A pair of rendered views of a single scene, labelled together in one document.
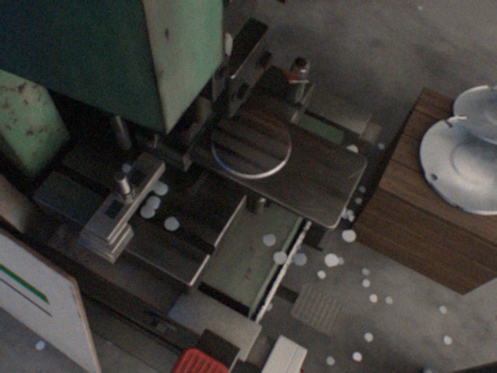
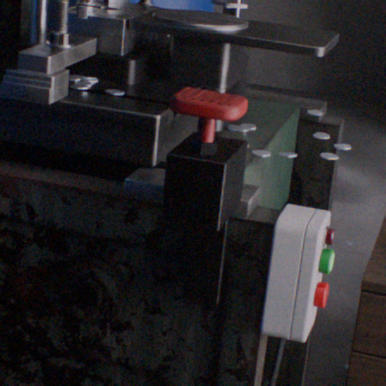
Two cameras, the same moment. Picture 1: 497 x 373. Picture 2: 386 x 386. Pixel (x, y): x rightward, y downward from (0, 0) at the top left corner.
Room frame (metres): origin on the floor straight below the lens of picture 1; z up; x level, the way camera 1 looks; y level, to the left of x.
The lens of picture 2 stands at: (-0.94, 0.18, 0.99)
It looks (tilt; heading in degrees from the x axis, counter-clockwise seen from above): 18 degrees down; 352
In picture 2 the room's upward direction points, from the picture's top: 6 degrees clockwise
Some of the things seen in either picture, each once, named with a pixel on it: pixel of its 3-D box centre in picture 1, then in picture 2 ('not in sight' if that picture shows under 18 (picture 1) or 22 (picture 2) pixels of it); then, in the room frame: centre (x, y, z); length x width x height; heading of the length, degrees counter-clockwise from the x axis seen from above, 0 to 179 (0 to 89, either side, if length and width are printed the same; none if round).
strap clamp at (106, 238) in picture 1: (123, 197); (56, 44); (0.29, 0.19, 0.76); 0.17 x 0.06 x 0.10; 158
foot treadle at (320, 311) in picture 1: (239, 269); not in sight; (0.40, 0.00, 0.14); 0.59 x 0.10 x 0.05; 68
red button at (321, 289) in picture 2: not in sight; (320, 295); (0.09, -0.12, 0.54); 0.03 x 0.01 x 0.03; 158
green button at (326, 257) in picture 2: not in sight; (326, 261); (0.09, -0.12, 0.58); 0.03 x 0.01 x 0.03; 158
